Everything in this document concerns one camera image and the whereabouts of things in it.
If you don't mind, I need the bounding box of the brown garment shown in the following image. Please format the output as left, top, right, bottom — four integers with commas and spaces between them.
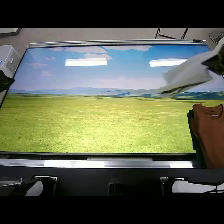
191, 103, 224, 170

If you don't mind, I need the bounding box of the white garment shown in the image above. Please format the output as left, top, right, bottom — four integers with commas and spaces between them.
159, 38, 224, 98

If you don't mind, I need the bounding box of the silver frame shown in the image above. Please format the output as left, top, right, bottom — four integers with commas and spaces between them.
0, 38, 224, 197

